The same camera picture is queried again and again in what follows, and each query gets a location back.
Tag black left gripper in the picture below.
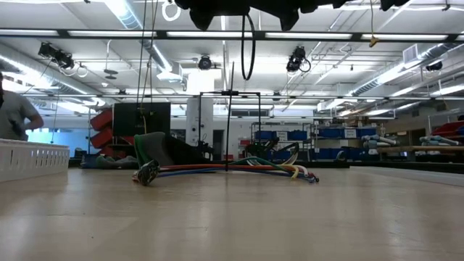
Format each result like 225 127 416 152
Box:
174 0 249 31

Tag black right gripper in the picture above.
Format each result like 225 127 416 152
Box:
248 0 411 32

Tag white slotted cable duct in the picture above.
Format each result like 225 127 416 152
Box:
0 139 71 183

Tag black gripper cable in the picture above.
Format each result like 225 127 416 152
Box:
240 13 257 81

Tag large black panel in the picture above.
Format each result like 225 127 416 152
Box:
112 101 172 138

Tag long ceiling light bar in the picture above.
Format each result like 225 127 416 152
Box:
0 28 464 41

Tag black grey work glove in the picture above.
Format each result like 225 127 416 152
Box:
133 131 206 167

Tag yellow hanging cord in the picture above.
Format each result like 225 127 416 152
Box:
368 0 378 48

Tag person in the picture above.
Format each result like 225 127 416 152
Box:
0 72 45 141

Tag black clear safety glasses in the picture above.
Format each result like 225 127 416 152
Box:
244 140 302 163

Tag white square column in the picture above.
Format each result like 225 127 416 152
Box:
186 96 215 160

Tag long wooden bench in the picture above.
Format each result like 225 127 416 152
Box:
376 144 464 154

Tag white air vent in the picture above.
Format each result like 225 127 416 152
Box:
402 43 421 65

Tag thin black metal frame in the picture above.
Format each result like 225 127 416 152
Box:
197 90 262 162

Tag black aluminium table frame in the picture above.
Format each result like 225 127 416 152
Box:
68 158 464 175

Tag red storage bins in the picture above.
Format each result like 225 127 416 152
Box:
89 109 114 157

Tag black tape roll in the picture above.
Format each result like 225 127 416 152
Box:
80 153 99 170

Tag multicolour wire harness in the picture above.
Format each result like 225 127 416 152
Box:
132 155 320 186

